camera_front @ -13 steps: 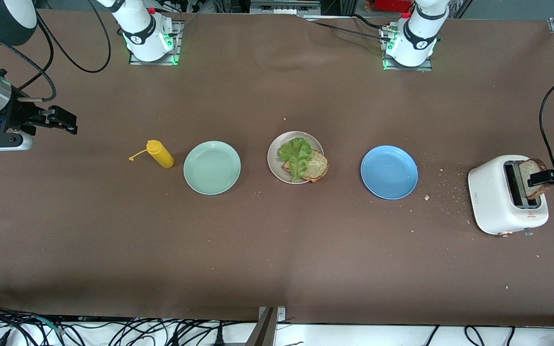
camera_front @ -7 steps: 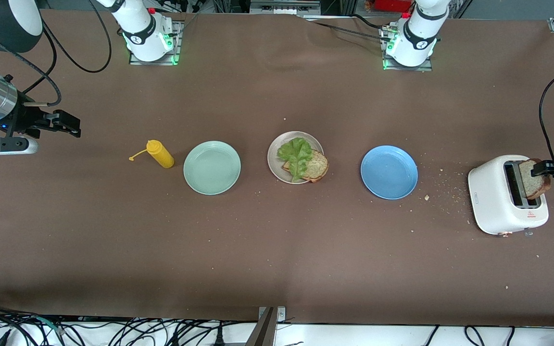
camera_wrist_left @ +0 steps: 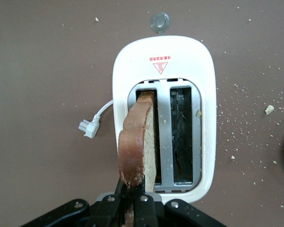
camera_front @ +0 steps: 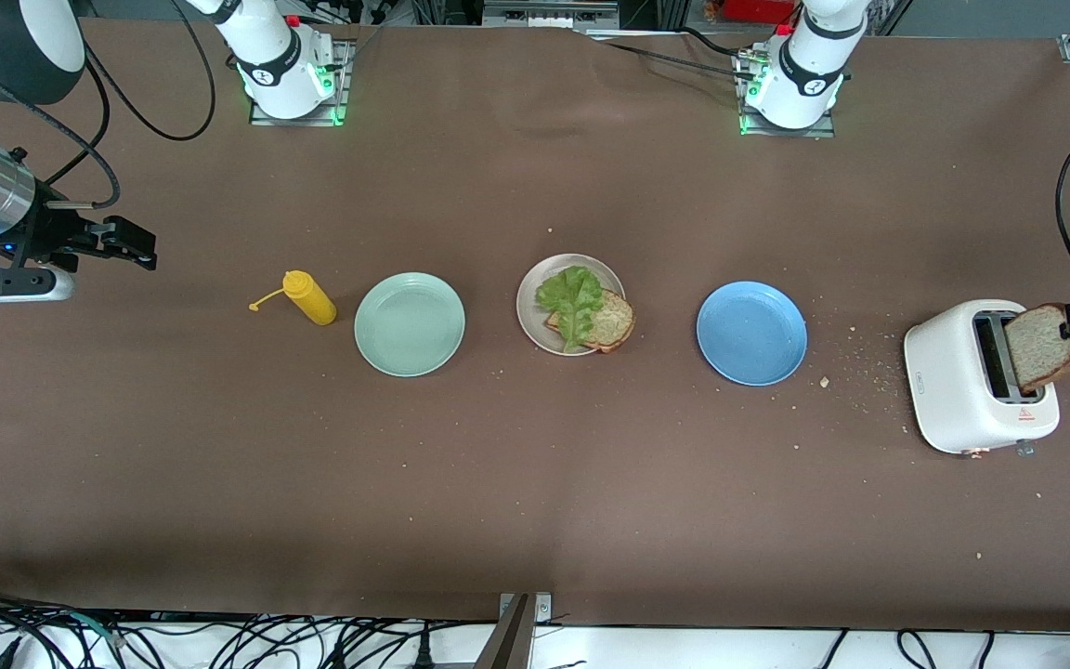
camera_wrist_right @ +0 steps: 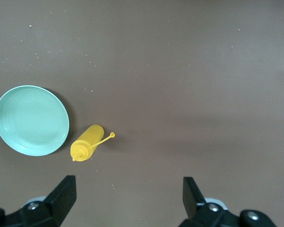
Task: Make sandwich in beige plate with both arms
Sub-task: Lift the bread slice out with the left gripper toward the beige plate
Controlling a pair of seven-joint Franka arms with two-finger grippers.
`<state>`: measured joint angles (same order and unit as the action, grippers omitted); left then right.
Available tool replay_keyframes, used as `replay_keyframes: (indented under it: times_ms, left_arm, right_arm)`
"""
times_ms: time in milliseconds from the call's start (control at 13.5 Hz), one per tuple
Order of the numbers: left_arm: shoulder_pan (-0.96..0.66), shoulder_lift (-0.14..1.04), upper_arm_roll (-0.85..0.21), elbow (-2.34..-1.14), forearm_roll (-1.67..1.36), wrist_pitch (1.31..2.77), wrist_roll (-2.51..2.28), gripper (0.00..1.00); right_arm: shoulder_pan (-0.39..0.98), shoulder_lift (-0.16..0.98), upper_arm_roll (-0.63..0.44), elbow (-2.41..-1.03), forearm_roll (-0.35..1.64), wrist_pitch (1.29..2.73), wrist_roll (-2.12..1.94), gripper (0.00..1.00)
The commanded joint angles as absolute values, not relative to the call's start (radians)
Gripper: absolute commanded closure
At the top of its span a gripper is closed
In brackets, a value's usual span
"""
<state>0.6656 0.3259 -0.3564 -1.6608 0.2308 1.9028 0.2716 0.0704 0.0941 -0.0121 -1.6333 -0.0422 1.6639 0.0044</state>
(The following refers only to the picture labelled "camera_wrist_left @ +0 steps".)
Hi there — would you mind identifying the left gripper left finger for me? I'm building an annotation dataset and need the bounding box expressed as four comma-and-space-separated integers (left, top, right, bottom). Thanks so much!
21, 177, 127, 227

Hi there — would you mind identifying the brown table cover sheet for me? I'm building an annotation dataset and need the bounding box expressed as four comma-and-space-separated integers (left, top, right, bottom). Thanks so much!
0, 0, 284, 227

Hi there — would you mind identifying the white two-slot toaster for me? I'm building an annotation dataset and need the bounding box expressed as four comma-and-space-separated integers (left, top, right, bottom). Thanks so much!
112, 35, 216, 204

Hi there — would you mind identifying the grey toaster lever knob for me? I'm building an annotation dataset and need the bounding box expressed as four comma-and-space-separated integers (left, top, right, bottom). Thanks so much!
149, 11, 171, 34

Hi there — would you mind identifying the brown bread slice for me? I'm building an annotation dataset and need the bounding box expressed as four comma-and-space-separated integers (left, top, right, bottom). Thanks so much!
118, 91, 157, 227

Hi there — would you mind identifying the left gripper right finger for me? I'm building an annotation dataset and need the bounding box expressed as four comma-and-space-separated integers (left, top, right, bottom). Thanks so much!
133, 184, 228, 227

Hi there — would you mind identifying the white toaster power plug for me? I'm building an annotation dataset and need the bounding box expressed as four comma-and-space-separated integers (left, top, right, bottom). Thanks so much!
78, 99, 114, 139

